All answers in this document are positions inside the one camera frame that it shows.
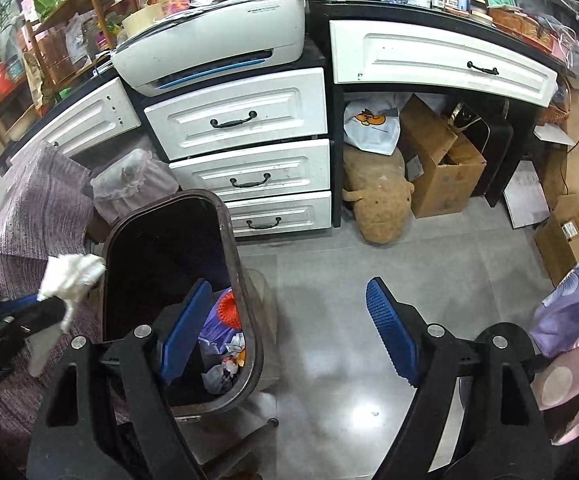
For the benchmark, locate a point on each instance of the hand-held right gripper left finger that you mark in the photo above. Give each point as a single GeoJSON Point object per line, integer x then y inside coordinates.
{"type": "Point", "coordinates": [184, 330]}

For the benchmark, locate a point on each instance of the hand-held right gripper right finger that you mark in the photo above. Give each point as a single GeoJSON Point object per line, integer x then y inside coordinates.
{"type": "Point", "coordinates": [392, 332]}

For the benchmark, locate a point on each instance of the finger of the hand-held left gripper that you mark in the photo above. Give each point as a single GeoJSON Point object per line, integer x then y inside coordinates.
{"type": "Point", "coordinates": [39, 320]}
{"type": "Point", "coordinates": [22, 304]}

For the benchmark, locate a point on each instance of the purple plastic bag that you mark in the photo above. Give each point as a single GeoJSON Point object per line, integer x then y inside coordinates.
{"type": "Point", "coordinates": [214, 332]}

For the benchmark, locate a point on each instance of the orange foam fruit net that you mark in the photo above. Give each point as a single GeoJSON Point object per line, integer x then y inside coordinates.
{"type": "Point", "coordinates": [229, 312]}

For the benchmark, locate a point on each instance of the white tissue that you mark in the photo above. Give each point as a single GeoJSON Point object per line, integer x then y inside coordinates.
{"type": "Point", "coordinates": [217, 377]}
{"type": "Point", "coordinates": [72, 272]}

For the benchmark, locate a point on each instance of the orange peel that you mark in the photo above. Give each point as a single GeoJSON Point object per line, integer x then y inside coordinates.
{"type": "Point", "coordinates": [241, 357]}

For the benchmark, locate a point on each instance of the dark brown trash bin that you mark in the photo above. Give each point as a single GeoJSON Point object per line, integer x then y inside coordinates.
{"type": "Point", "coordinates": [159, 250]}

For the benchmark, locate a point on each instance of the brown plush toy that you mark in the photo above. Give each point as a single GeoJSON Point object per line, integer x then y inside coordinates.
{"type": "Point", "coordinates": [379, 200]}

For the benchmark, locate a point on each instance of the translucent white plastic bag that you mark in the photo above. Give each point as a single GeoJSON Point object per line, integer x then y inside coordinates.
{"type": "Point", "coordinates": [129, 180]}

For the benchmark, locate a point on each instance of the open cardboard box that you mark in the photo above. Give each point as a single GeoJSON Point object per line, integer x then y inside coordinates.
{"type": "Point", "coordinates": [442, 170]}

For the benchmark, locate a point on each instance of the cream bowl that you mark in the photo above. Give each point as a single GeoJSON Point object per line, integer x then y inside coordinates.
{"type": "Point", "coordinates": [22, 122]}

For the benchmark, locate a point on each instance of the purple floral cloth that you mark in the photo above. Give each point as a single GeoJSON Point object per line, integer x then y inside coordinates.
{"type": "Point", "coordinates": [574, 305]}

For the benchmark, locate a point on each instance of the white flat box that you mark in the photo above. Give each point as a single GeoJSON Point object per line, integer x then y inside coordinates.
{"type": "Point", "coordinates": [527, 200]}

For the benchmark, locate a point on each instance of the black bag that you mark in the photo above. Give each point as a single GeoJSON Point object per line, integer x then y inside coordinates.
{"type": "Point", "coordinates": [484, 150]}

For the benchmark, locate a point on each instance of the white bag with orange print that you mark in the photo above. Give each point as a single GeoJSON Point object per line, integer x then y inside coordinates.
{"type": "Point", "coordinates": [372, 127]}

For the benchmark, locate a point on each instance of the red canister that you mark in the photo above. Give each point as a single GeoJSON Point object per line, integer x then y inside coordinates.
{"type": "Point", "coordinates": [0, 76]}

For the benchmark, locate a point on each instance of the wide white drawer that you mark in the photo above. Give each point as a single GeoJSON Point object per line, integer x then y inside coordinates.
{"type": "Point", "coordinates": [444, 60]}

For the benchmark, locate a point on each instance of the wooden shelf rack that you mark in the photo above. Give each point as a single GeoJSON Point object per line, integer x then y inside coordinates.
{"type": "Point", "coordinates": [74, 25]}

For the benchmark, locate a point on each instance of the white printer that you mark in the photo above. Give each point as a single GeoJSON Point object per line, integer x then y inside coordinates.
{"type": "Point", "coordinates": [214, 45]}

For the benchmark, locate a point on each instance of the cream tape roll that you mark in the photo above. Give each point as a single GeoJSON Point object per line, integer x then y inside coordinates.
{"type": "Point", "coordinates": [142, 22]}

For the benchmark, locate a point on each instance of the stack of papers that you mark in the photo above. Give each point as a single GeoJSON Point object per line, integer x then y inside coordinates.
{"type": "Point", "coordinates": [219, 2]}

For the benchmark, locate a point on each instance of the brown wicker basket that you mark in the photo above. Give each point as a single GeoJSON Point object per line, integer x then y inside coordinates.
{"type": "Point", "coordinates": [519, 22]}

